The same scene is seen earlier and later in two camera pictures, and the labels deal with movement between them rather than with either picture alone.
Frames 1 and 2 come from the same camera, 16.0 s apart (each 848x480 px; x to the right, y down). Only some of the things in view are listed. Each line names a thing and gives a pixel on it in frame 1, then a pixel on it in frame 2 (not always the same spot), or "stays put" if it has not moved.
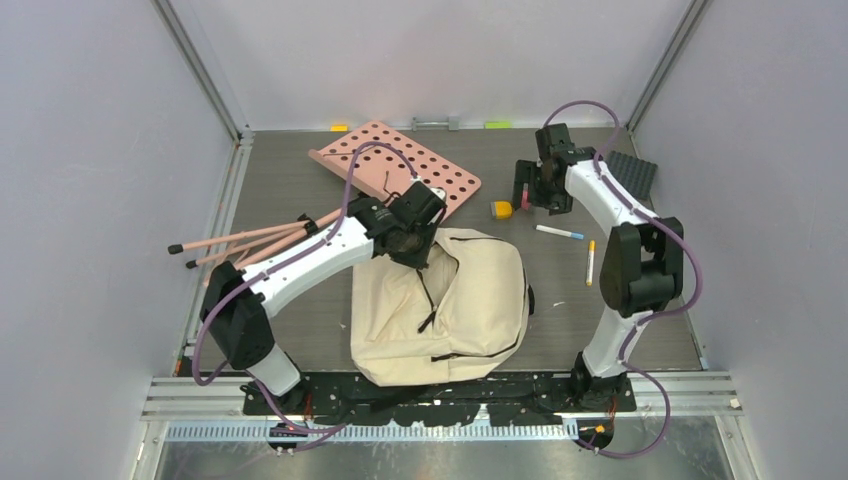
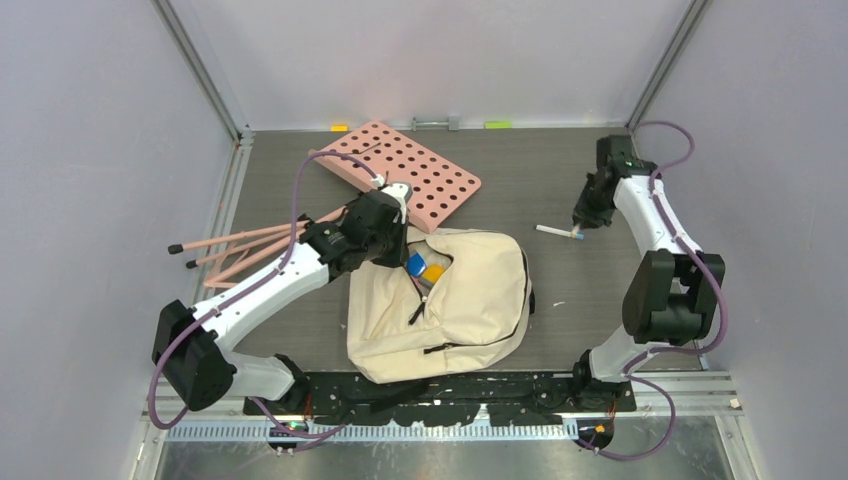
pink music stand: (372, 157) stays put
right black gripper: (525, 173) to (590, 219)
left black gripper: (419, 260) to (399, 254)
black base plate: (518, 398) stays put
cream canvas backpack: (461, 318) stays put
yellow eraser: (501, 210) to (432, 272)
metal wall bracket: (453, 123) stays put
